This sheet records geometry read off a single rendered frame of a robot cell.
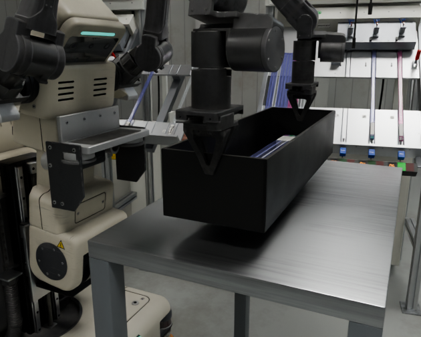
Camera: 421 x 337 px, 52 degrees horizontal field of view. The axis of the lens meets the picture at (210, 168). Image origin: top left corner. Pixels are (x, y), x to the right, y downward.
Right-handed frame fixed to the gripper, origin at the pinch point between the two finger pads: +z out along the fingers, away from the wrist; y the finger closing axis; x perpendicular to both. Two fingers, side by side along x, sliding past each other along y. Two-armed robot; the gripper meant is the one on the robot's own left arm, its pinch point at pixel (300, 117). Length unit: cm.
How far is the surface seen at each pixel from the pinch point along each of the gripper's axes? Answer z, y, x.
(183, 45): -19, 421, 262
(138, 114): 79, 409, 331
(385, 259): 12, -50, -25
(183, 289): 93, 46, 61
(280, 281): 12, -63, -13
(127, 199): 62, 68, 107
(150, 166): 52, 100, 113
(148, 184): 64, 100, 114
